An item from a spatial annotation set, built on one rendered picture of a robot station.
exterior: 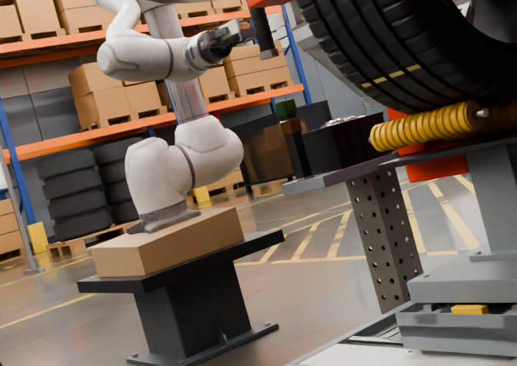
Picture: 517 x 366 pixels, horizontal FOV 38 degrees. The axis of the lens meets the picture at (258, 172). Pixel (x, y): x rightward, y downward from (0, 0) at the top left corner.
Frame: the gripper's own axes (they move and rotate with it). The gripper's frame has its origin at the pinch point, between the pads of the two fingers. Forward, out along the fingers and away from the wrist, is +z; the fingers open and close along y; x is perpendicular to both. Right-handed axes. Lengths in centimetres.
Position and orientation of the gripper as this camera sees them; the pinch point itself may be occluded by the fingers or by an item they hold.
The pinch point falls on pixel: (259, 22)
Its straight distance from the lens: 172.5
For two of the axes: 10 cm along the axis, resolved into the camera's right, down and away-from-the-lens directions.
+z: 5.8, -1.4, -8.0
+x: -2.7, -9.6, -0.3
